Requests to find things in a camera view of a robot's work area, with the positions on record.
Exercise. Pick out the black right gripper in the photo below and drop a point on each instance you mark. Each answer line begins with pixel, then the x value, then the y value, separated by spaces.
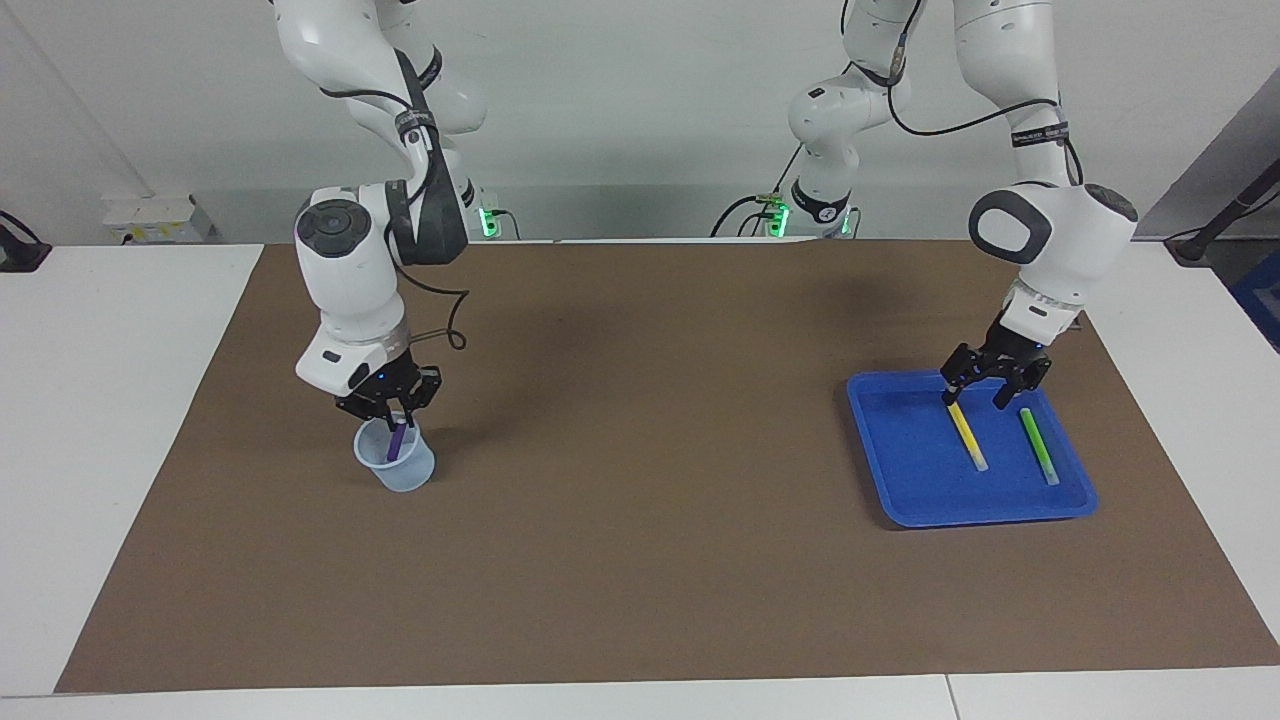
pixel 385 378

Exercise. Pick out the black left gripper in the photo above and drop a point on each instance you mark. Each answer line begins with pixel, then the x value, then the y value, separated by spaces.
pixel 1012 350

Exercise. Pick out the purple pen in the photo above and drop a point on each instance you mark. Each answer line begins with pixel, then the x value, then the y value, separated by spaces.
pixel 396 442

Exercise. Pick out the yellow pen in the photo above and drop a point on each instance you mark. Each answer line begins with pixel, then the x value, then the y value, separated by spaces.
pixel 968 440

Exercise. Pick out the green pen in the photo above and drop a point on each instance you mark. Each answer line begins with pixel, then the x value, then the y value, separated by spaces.
pixel 1040 450

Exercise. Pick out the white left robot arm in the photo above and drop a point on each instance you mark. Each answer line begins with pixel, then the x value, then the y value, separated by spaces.
pixel 1050 240

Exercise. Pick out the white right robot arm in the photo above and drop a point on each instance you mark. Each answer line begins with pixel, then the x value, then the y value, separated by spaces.
pixel 350 280

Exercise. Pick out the blue plastic tray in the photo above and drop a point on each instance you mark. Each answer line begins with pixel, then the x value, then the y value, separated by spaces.
pixel 920 470

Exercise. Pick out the clear plastic cup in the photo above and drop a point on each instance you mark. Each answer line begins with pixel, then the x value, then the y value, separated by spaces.
pixel 405 472

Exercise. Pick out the brown table mat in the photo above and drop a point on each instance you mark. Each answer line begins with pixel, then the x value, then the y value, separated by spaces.
pixel 600 560

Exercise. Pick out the blue box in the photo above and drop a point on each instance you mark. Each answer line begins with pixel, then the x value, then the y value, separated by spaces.
pixel 1262 300

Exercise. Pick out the black stand pole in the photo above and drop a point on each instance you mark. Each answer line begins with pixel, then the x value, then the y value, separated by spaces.
pixel 1230 215

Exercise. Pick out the white power strip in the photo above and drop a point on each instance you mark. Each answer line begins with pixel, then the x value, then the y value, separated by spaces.
pixel 155 220

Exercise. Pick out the black table clamp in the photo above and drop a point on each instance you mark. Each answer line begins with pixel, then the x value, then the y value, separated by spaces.
pixel 20 252

